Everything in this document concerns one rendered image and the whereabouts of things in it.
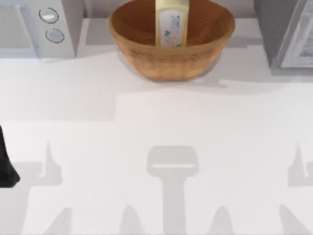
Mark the wooden bowl basket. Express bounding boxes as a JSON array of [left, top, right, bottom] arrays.
[[108, 0, 236, 81]]

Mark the pale yellow bottle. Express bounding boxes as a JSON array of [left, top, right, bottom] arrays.
[[156, 0, 189, 48]]

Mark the pale microwave oven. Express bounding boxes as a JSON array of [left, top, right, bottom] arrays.
[[0, 0, 85, 59]]

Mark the round grey microwave knob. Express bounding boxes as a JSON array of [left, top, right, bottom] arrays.
[[39, 7, 60, 23], [45, 28, 66, 44]]

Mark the grey cabinet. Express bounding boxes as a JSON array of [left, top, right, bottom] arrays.
[[253, 0, 313, 69]]

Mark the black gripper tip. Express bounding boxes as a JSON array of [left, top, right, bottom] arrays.
[[0, 125, 21, 188]]

